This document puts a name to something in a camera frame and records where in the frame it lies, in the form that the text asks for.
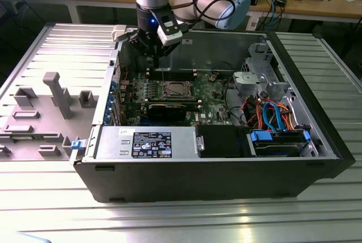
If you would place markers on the blue case latch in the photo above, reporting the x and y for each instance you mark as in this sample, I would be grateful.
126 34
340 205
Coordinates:
77 145

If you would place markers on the silver power supply unit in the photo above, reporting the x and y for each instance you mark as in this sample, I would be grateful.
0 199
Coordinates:
113 144

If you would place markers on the thin metal locking lever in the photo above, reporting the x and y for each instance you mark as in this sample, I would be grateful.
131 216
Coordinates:
163 76
180 93

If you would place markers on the grey case latch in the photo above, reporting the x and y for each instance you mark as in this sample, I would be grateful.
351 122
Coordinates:
118 32

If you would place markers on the graphics card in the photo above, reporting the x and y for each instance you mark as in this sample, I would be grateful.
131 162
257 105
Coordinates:
167 111

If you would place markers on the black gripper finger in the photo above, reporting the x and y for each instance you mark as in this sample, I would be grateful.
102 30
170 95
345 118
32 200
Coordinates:
137 39
165 51

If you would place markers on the green motherboard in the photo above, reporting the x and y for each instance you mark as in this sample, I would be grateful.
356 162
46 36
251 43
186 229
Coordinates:
210 104

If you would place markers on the small black box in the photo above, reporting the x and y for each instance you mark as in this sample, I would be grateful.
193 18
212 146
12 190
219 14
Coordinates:
281 2

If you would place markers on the silver metal bracket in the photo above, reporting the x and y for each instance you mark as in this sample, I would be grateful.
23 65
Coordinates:
246 80

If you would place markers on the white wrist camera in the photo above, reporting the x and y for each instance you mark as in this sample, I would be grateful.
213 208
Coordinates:
169 38

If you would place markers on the hard disk in blue carrier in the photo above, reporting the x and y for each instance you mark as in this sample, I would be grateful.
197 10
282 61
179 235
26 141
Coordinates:
271 147

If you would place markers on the silver metal drive cage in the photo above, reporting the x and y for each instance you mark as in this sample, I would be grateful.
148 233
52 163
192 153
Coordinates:
261 56

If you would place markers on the CPU socket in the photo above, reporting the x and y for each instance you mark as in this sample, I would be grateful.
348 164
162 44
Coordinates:
165 96

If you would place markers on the black open PC case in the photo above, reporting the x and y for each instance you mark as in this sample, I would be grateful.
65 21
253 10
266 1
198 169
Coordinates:
198 181

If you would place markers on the grey parts rack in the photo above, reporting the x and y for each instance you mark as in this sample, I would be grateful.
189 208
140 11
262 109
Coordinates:
48 113

